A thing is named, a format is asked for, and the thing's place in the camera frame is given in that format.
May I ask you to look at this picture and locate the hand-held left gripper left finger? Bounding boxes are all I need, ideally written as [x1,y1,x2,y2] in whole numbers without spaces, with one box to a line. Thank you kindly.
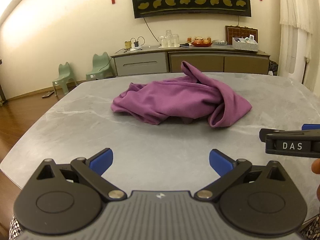
[36,148,127,202]

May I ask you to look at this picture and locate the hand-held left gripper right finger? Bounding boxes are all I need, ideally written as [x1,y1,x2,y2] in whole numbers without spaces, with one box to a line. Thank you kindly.
[194,149,285,202]

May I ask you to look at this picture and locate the purple pants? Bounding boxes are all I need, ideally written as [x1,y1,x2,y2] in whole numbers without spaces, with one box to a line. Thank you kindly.
[111,60,252,128]

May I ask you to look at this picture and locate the person's right hand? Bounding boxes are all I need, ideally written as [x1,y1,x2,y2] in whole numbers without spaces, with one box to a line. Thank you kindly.
[311,158,320,203]

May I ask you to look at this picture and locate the black bag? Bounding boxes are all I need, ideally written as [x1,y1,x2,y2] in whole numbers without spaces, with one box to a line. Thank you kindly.
[268,60,279,76]

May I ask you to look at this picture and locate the white standing air conditioner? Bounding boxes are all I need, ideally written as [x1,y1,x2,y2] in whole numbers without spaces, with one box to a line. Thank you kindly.
[280,24,307,85]

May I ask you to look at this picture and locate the person's patterned clothing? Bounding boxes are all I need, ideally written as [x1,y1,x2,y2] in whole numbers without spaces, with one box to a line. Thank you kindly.
[8,213,320,240]

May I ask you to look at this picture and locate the white storage basket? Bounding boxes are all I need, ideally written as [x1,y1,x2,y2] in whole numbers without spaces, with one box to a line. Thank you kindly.
[232,36,259,52]

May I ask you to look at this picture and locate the green plastic chair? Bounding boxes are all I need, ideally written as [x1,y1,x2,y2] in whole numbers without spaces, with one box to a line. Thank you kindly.
[86,52,115,81]
[52,62,78,97]

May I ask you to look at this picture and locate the grey and brown sideboard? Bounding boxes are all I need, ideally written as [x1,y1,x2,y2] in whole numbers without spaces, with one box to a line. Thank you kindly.
[110,44,271,77]

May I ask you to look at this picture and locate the wooden framed board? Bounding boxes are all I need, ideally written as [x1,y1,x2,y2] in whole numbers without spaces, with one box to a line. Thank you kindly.
[225,25,258,46]

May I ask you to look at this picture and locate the red fruit bowl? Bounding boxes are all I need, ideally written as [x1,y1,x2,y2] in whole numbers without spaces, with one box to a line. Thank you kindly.
[191,37,213,47]

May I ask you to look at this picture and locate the white power strip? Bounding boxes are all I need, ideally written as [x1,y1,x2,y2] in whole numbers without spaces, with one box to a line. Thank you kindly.
[130,36,146,50]

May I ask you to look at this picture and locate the set of clear glasses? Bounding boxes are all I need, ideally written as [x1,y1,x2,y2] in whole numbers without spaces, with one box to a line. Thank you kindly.
[158,29,180,48]

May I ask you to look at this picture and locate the black wall cable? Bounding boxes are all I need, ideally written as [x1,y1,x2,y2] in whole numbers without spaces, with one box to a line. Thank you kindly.
[143,17,161,44]

